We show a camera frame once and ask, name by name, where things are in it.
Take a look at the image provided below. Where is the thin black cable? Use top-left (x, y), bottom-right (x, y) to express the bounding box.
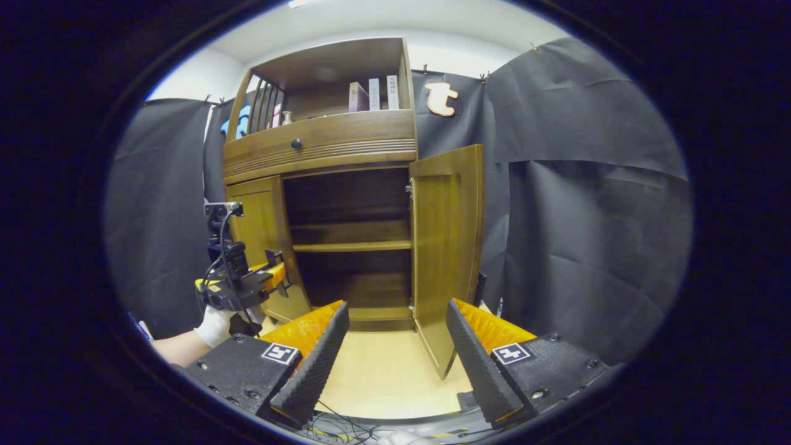
top-left (306, 400), bottom-right (387, 444)

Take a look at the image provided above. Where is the wooden cabinet door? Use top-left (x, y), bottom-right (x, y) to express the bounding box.
top-left (224, 175), bottom-right (313, 325)
top-left (408, 144), bottom-right (486, 380)

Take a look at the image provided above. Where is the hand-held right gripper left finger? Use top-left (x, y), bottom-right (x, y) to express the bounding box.
top-left (179, 300), bottom-right (350, 430)

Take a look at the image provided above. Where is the wooden double-door shoe cabinet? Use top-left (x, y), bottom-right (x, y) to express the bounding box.
top-left (221, 36), bottom-right (486, 381)

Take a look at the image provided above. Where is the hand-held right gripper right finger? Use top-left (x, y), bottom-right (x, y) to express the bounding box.
top-left (445, 299), bottom-right (609, 430)

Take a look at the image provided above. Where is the wooden inner cabinet shelf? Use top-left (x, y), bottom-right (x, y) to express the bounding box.
top-left (292, 239), bottom-right (413, 253)

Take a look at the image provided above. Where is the wooden cabinet drawer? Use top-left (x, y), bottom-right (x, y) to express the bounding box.
top-left (222, 109), bottom-right (418, 185)

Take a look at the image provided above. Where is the black backdrop cloth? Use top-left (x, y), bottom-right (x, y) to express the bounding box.
top-left (104, 37), bottom-right (693, 365)

